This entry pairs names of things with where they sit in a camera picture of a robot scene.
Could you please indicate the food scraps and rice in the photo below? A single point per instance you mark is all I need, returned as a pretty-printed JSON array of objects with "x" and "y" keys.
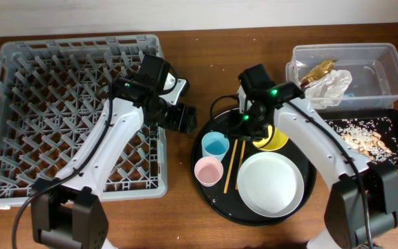
[{"x": 372, "y": 137}]

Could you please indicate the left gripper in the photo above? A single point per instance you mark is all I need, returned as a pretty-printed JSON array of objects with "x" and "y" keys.
[{"x": 182, "y": 111}]

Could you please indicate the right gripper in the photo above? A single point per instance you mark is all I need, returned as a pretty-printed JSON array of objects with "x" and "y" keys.
[{"x": 235, "y": 128}]

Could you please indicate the pink plastic cup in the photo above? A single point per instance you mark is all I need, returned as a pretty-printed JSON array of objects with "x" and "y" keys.
[{"x": 208, "y": 171}]

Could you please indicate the clear plastic storage bin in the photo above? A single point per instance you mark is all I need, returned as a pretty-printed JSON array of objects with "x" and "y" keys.
[{"x": 373, "y": 66}]

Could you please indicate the white napkin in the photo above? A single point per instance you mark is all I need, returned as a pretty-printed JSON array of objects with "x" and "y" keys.
[{"x": 328, "y": 91}]

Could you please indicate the wooden chopstick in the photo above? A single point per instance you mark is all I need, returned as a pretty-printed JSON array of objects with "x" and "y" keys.
[
  {"x": 242, "y": 152},
  {"x": 231, "y": 162}
]

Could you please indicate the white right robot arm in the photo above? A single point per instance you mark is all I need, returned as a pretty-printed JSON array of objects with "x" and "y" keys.
[{"x": 363, "y": 201}]

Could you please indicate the gold foil wrapper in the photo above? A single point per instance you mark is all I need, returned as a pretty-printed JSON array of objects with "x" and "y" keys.
[{"x": 317, "y": 73}]

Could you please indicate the yellow bowl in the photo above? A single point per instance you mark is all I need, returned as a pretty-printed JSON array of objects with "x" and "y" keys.
[{"x": 273, "y": 142}]

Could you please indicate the round black serving tray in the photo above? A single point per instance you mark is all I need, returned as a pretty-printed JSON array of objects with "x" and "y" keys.
[{"x": 232, "y": 207}]

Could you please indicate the blue plastic cup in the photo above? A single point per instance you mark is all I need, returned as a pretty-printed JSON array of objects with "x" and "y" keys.
[{"x": 214, "y": 144}]

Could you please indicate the black rectangular tray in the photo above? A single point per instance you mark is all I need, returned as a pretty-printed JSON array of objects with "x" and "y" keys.
[{"x": 392, "y": 114}]

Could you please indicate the grey plastic dishwasher rack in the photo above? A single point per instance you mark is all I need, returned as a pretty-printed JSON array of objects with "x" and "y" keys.
[{"x": 52, "y": 93}]

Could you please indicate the white round plate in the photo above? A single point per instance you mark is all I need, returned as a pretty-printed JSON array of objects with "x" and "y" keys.
[{"x": 270, "y": 184}]

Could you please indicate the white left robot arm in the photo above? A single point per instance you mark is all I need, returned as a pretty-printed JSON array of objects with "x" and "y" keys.
[{"x": 66, "y": 212}]

